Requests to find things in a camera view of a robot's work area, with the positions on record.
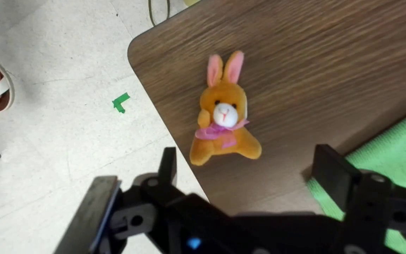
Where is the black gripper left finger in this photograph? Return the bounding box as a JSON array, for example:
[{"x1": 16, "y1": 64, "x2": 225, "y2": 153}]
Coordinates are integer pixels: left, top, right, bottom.
[{"x1": 54, "y1": 146, "x2": 187, "y2": 254}]

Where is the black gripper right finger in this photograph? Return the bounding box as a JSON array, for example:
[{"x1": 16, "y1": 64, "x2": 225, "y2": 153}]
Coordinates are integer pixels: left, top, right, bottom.
[{"x1": 312, "y1": 144, "x2": 406, "y2": 254}]

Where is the orange plush bunny toy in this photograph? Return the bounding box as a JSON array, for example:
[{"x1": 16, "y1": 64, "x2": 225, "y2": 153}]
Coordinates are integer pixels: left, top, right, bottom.
[{"x1": 188, "y1": 50, "x2": 264, "y2": 167}]

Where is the green cloth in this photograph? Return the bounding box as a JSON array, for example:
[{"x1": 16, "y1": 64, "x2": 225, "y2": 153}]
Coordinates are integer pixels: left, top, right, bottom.
[{"x1": 306, "y1": 102, "x2": 406, "y2": 254}]

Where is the green floor tape mark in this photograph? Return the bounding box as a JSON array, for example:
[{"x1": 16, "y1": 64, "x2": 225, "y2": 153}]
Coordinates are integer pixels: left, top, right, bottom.
[{"x1": 112, "y1": 92, "x2": 133, "y2": 115}]

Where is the thin looped cable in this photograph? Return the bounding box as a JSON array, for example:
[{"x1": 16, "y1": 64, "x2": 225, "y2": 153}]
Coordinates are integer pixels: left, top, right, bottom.
[{"x1": 147, "y1": 0, "x2": 173, "y2": 28}]

